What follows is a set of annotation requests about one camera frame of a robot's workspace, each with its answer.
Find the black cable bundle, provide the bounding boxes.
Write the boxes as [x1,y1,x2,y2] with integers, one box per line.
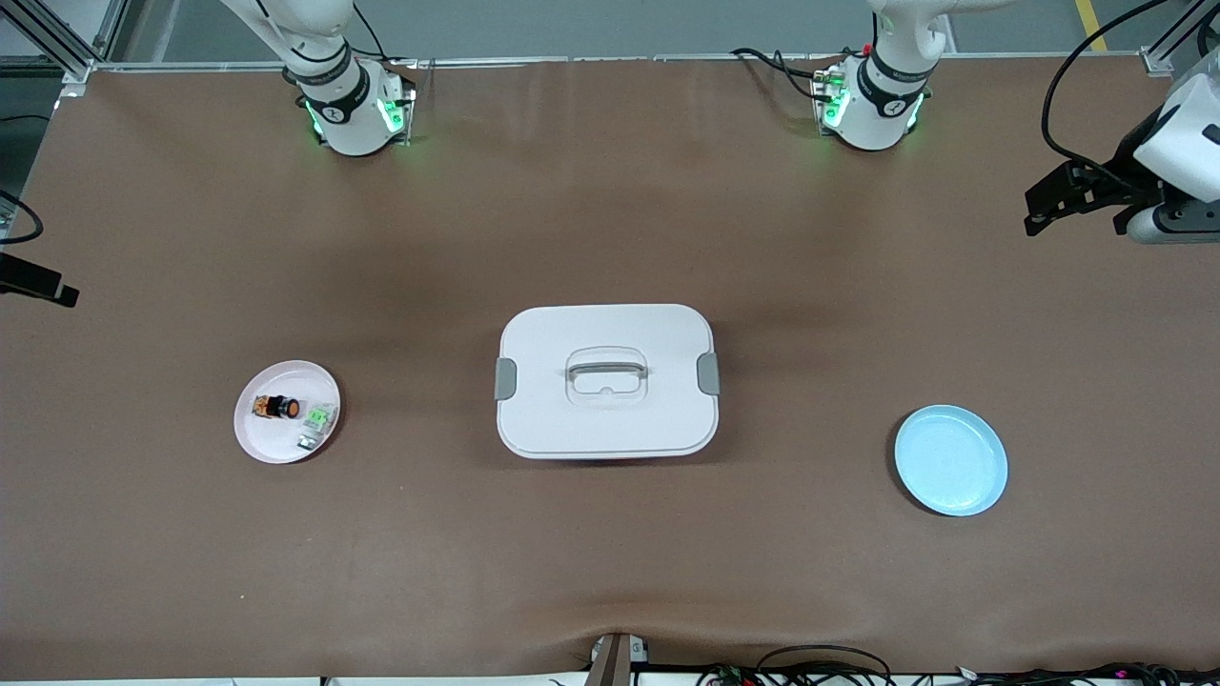
[896,660,1220,686]

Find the metal table edge rail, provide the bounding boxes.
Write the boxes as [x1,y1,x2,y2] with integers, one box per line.
[91,55,1173,73]

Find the pink round plate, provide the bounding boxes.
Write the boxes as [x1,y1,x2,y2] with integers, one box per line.
[234,360,341,465]

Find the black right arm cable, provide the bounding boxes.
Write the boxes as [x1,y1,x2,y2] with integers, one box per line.
[0,189,45,246]

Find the light blue round plate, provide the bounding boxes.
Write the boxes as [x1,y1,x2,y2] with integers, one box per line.
[894,405,1008,517]

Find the brown table cover mat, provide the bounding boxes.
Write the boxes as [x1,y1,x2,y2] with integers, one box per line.
[0,55,1220,682]

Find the black looped cable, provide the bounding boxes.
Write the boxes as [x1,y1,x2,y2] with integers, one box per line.
[758,645,892,686]

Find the green and grey switch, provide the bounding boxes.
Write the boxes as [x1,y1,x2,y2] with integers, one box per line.
[295,404,339,451]

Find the grey lid handle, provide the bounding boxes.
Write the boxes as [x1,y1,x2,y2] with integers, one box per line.
[566,360,649,382]

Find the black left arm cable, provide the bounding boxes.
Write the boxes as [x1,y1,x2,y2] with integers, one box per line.
[1042,0,1169,192]

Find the aluminium corner frame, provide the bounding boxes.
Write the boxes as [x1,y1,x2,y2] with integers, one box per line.
[1139,0,1220,77]

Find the aluminium frame bars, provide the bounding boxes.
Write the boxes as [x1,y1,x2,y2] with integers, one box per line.
[0,0,130,85]

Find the aluminium profile post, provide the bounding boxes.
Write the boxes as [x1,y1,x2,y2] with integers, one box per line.
[586,634,649,686]

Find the black arm base cable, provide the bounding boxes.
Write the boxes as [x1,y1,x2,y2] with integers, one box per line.
[732,46,835,101]

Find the white lidded storage box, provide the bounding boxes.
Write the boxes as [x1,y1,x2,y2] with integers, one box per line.
[495,304,721,461]

